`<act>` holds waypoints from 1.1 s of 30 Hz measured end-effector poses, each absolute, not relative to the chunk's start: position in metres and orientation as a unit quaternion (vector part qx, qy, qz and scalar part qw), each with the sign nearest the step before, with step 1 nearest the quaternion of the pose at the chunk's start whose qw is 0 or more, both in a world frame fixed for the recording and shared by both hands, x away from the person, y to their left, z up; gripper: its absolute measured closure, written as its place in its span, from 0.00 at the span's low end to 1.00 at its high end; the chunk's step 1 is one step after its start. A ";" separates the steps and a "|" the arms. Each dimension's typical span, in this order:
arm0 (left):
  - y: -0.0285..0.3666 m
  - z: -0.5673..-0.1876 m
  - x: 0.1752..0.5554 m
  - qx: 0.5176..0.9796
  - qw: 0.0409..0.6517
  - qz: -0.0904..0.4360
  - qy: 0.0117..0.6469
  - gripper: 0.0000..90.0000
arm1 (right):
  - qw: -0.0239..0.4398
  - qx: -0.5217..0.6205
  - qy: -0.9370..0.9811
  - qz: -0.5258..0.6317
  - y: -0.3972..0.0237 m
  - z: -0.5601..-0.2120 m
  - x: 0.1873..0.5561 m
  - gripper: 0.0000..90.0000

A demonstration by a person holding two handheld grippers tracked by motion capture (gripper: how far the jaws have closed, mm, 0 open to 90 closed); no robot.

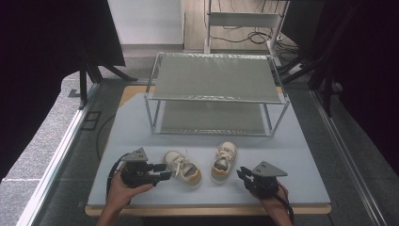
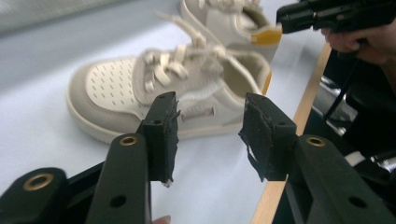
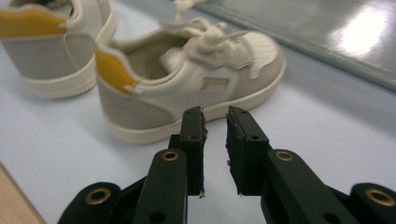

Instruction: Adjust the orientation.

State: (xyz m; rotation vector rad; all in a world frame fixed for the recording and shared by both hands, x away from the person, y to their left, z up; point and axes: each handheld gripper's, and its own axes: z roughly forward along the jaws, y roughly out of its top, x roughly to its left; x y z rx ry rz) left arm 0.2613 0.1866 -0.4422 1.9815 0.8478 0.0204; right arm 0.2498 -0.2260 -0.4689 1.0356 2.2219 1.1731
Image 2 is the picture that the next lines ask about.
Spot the beige sneaker with yellow heel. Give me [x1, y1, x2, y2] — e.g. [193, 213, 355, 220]
[179, 0, 283, 63]
[65, 43, 273, 145]

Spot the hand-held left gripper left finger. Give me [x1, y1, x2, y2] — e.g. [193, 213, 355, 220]
[85, 91, 181, 224]

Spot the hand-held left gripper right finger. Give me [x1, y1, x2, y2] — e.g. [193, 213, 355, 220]
[237, 92, 396, 224]

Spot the chrome metal stand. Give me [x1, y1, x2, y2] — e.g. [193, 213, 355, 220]
[312, 75, 359, 135]

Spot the black cable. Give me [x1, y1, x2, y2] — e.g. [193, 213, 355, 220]
[322, 58, 360, 122]

